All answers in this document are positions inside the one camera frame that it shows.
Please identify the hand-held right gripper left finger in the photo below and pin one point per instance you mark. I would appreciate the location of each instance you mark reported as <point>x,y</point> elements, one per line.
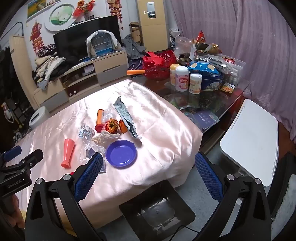
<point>89,177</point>

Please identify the orange foam stick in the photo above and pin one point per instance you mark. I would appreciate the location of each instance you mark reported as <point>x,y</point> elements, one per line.
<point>136,72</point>

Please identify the black television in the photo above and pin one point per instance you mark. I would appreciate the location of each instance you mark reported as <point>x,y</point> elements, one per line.
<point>74,44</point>

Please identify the purple curtain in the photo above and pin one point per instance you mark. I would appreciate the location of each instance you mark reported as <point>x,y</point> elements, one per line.
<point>242,34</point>

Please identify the landscape painting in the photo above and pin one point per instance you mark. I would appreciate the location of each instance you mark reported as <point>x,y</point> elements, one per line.
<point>35,8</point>

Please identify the blue cookie tin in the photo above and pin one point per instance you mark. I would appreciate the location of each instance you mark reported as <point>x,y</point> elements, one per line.
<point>212,82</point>

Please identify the white bottle with yellow lid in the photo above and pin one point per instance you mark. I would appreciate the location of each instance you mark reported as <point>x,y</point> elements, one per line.
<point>173,73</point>

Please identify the red hanging decoration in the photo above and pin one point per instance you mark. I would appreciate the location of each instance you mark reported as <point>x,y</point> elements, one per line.
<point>115,10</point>

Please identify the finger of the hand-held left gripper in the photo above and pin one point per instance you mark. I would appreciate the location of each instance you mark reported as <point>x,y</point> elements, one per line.
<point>32,158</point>
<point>12,154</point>

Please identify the pile of clothes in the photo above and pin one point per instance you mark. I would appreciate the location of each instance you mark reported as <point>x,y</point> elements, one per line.
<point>49,67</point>

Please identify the white bottle with pink label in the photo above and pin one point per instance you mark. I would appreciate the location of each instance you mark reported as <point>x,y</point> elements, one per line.
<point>181,80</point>

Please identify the grey carpet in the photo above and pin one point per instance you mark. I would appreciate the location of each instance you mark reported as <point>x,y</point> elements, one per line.
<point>203,208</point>

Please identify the coral plastic cup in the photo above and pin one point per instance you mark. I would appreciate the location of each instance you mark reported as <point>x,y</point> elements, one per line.
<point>68,154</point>

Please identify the black trash bin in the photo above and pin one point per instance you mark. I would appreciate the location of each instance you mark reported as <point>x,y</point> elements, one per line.
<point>157,208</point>

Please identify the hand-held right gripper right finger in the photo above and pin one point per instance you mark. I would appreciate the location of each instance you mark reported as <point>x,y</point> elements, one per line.
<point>208,177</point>

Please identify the small yellow packet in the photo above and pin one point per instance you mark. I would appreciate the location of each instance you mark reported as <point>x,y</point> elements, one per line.
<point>227,87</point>

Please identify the grey towel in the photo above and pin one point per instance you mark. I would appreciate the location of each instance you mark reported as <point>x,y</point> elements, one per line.
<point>89,47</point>

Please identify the blue booklet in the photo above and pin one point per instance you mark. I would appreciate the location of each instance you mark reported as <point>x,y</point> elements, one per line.
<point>205,118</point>

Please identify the blue snack bag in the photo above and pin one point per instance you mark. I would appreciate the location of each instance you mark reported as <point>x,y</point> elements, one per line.
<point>203,68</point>

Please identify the small orange wrapper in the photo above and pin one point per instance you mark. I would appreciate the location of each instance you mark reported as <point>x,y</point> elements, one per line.
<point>123,128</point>

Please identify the small white bottle orange label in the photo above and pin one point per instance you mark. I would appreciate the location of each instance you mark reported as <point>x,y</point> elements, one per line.
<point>195,83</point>

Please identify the pink satin blanket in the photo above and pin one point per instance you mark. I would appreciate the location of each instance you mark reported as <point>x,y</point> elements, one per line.
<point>143,120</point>

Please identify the grey clothes heap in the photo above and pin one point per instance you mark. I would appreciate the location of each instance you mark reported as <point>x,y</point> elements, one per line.
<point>134,47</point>

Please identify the white round bin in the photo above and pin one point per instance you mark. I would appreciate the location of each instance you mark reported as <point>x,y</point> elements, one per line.
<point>38,118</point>

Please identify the orange red crumpled wrapper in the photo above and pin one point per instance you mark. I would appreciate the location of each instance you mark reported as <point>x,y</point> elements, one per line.
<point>112,125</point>

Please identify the blue white bird cage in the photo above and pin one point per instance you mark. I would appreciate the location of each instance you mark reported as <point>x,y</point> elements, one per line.
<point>103,44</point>

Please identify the beige refrigerator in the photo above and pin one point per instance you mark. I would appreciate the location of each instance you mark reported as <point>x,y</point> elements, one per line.
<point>152,27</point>

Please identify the red paper wall decoration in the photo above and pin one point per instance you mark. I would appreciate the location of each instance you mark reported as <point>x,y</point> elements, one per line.
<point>37,37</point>

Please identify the clear egg box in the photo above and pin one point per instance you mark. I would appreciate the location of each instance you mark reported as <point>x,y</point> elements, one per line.
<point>234,69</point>

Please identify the white stool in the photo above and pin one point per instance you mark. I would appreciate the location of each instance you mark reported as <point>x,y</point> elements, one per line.
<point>252,139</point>

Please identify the purple plastic plate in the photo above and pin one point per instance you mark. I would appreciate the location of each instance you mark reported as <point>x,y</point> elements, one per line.
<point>121,153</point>

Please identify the red plastic basket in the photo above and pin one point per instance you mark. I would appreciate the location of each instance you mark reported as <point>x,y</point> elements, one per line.
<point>159,62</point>

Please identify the pile of plastic bags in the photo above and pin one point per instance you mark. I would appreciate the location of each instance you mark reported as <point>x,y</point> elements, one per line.
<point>187,48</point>

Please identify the white tissue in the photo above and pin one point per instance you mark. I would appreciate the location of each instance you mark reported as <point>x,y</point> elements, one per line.
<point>104,138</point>

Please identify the red flower decoration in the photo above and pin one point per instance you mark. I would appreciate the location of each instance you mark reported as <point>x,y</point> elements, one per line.
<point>84,7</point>

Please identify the round wall picture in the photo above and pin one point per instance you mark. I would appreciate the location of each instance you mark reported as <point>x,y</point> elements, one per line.
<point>61,15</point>

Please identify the glass coffee table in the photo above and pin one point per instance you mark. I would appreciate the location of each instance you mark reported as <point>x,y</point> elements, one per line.
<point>208,102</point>

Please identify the person's left hand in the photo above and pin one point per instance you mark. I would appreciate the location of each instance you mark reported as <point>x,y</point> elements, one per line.
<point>14,212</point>

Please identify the orange tube with red cap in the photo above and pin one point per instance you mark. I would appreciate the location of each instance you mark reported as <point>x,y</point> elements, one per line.
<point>100,119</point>

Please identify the silver foil wrapper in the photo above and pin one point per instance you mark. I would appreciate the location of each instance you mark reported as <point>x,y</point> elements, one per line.
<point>127,120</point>

